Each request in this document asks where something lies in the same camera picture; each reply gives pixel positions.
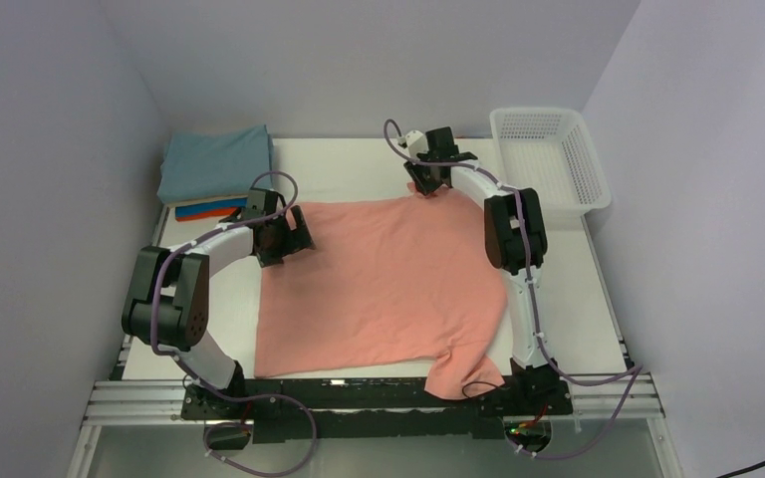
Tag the pink t shirt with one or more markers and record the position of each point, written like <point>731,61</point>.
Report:
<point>387,281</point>

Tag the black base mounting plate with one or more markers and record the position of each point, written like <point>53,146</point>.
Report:
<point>290,408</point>

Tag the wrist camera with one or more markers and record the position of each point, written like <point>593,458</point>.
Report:
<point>415,143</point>
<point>248,200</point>

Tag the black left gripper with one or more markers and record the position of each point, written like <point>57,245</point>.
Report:
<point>295,241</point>

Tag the blue folded t shirt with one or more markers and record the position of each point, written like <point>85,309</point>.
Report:
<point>208,206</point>

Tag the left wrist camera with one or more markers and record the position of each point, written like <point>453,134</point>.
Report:
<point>248,200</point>

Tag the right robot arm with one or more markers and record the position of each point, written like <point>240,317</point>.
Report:
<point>515,244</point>

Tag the orange folded t shirt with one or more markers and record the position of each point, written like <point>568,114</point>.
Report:
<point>181,215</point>

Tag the white plastic basket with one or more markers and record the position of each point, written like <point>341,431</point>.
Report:
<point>551,151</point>

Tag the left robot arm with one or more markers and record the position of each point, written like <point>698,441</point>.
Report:
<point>168,298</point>

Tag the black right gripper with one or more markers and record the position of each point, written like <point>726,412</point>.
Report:
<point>413,168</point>

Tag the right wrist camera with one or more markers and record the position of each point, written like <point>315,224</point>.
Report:
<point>415,143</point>

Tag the teal folded t shirt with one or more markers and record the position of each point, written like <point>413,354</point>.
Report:
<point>200,166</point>

